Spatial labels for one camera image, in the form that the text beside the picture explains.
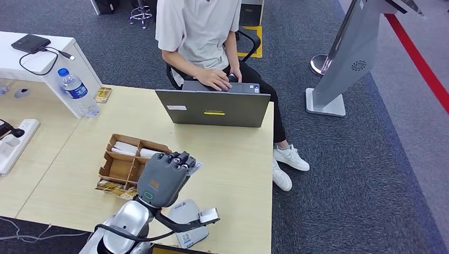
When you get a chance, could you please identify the person's right hand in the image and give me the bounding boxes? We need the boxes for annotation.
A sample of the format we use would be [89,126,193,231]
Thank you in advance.
[194,68,230,92]

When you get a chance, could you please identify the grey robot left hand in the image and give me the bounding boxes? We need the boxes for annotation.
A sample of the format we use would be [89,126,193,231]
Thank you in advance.
[137,151,197,208]

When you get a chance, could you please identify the person's left hand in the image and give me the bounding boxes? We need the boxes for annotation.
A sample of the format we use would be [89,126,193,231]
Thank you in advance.
[228,66,243,84]

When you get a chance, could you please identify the white ID card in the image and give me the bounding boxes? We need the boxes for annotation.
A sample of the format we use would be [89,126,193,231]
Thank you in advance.
[186,161,204,176]

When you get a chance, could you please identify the cardboard organiser box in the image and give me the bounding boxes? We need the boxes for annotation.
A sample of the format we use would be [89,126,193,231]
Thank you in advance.
[94,133,173,201]

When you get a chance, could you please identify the person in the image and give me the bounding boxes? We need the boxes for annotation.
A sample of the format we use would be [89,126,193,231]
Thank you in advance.
[155,0,311,192]

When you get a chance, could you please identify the grey card reader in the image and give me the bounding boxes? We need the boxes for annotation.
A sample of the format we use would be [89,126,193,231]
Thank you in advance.
[168,199,210,250]

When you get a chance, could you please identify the grey laptop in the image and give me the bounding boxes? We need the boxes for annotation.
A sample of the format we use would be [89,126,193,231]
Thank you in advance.
[155,80,272,128]

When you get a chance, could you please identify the black office chair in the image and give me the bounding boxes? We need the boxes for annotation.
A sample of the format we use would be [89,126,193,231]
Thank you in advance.
[165,30,262,91]

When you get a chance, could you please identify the dark cabinet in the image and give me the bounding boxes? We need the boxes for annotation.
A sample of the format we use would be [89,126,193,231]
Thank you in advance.
[239,0,265,27]

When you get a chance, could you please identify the yellow edged dark panel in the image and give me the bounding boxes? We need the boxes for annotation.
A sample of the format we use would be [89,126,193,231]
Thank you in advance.
[151,244,214,254]

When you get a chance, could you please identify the chrome stanchion base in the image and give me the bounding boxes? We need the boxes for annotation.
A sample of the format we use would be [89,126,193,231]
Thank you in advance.
[310,54,334,77]

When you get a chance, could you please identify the chrome stool base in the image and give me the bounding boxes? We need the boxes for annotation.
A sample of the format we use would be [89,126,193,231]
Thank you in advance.
[128,0,154,30]

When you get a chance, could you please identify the white sneaker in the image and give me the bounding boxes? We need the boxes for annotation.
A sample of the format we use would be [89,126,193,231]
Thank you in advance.
[273,144,311,172]
[272,159,293,192]

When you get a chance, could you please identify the grey kiosk stand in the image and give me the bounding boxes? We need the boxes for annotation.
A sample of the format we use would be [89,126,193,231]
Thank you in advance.
[306,0,429,118]

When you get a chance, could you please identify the clear water bottle blue cap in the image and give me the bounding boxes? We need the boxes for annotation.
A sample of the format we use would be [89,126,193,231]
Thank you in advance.
[57,68,101,119]

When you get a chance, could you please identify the black computer case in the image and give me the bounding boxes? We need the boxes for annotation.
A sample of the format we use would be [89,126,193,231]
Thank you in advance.
[90,0,120,15]

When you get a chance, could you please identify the white power strip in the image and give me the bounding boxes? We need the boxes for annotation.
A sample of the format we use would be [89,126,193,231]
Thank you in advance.
[0,119,41,177]

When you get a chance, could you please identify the white charger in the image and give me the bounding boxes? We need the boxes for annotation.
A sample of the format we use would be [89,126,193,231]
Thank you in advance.
[0,134,22,157]

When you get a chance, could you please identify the black external drive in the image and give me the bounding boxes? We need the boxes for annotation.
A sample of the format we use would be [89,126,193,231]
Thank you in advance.
[11,34,52,55]

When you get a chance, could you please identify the white desk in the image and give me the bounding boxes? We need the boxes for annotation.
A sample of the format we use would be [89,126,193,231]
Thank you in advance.
[0,31,102,119]

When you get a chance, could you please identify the black USB cable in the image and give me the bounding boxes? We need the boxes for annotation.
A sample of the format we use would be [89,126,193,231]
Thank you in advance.
[19,46,76,76]

